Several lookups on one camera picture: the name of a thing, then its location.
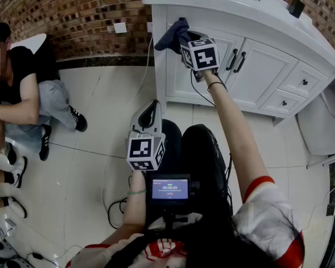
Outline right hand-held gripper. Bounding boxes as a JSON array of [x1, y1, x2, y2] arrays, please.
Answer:
[[178, 31, 221, 83]]

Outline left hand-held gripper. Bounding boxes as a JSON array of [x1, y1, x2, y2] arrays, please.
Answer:
[[125, 99, 167, 172]]

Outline white cabinet door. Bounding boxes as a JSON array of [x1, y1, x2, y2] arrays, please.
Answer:
[[166, 23, 246, 101], [228, 37, 300, 109]]

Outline dark blue cloth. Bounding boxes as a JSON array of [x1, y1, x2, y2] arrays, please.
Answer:
[[154, 17, 190, 52]]

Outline person's right forearm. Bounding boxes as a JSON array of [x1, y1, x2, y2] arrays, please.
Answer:
[[202, 70, 276, 203]]

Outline person's left forearm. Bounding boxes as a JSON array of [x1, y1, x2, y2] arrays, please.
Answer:
[[100, 170, 147, 245]]

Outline white curved countertop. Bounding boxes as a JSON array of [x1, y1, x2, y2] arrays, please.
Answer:
[[141, 0, 335, 76]]

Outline black box-shaped object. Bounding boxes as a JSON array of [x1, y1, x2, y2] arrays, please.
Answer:
[[288, 0, 306, 18]]

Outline black chest-mounted monitor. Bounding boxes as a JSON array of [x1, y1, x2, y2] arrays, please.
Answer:
[[148, 174, 191, 208]]

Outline person's right leg black trousers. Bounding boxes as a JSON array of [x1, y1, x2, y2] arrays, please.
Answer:
[[181, 123, 232, 214]]

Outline white toilet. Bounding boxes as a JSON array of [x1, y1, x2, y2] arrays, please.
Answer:
[[295, 76, 335, 156]]

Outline person's white and red shirt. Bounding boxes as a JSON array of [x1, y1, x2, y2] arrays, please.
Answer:
[[65, 176, 305, 268]]

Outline white ceramic basin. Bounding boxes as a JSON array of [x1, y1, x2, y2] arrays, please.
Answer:
[[10, 33, 47, 52]]

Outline metal pipe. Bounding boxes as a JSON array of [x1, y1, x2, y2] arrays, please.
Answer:
[[307, 152, 335, 170]]

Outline white round device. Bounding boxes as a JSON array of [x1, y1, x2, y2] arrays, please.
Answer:
[[4, 258, 34, 268], [0, 240, 17, 265]]

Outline black door handle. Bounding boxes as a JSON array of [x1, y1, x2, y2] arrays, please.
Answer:
[[233, 51, 247, 74], [226, 48, 238, 71]]

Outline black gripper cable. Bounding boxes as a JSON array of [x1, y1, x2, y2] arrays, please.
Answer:
[[189, 68, 232, 206]]

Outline white vanity cabinet frame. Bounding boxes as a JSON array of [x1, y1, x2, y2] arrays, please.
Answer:
[[150, 4, 335, 127]]

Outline black monitor mount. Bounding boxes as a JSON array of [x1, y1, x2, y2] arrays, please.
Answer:
[[161, 205, 189, 234]]

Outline white wall socket plate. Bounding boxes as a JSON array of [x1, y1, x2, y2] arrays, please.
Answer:
[[113, 22, 128, 34]]

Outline black chest strap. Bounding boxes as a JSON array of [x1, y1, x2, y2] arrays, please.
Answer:
[[111, 230, 157, 268]]

